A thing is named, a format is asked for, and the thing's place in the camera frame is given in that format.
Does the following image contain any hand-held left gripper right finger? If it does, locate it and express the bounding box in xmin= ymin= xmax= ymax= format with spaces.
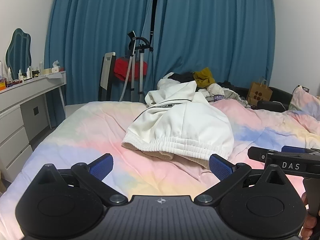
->
xmin=194 ymin=154 xmax=288 ymax=206

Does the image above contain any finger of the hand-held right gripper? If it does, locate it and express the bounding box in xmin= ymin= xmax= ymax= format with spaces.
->
xmin=281 ymin=145 xmax=320 ymax=154
xmin=247 ymin=146 xmax=283 ymax=162

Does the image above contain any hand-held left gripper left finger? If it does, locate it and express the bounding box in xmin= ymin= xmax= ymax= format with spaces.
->
xmin=35 ymin=153 xmax=128 ymax=207

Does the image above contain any person's right hand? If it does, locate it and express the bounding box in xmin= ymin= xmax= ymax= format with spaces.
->
xmin=300 ymin=192 xmax=320 ymax=240

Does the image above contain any pastel rainbow blanket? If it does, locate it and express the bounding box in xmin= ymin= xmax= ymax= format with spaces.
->
xmin=0 ymin=99 xmax=320 ymax=240

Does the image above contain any pastel pillow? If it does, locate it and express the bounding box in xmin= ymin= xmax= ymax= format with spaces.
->
xmin=289 ymin=85 xmax=320 ymax=121

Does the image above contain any black padded headboard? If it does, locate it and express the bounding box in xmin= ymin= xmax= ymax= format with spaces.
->
xmin=217 ymin=81 xmax=294 ymax=112

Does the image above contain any brown paper bag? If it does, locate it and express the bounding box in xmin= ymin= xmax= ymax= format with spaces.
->
xmin=246 ymin=77 xmax=273 ymax=107

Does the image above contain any grey white garment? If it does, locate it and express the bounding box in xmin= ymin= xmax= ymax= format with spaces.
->
xmin=200 ymin=82 xmax=251 ymax=108

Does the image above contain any mustard yellow garment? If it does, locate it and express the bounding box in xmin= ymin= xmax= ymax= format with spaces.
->
xmin=193 ymin=67 xmax=216 ymax=88

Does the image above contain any black chair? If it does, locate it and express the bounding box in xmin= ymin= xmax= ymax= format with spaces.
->
xmin=98 ymin=52 xmax=117 ymax=102

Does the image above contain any white desk with drawers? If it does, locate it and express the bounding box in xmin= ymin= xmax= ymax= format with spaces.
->
xmin=0 ymin=70 xmax=67 ymax=183

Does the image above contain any black garment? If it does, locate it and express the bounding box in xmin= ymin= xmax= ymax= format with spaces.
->
xmin=171 ymin=72 xmax=198 ymax=83

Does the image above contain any red cloth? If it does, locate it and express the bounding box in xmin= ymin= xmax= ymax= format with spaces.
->
xmin=114 ymin=57 xmax=148 ymax=82

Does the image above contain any white tissue box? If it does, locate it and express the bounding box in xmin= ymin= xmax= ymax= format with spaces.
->
xmin=51 ymin=60 xmax=62 ymax=74

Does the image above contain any garment steamer stand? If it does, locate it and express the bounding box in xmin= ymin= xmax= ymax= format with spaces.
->
xmin=119 ymin=30 xmax=154 ymax=102

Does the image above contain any blue curtain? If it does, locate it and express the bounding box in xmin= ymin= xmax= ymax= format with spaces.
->
xmin=44 ymin=0 xmax=160 ymax=105
xmin=144 ymin=0 xmax=282 ymax=100

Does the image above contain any wavy edged mirror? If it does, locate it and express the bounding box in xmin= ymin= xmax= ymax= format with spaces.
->
xmin=5 ymin=28 xmax=32 ymax=73

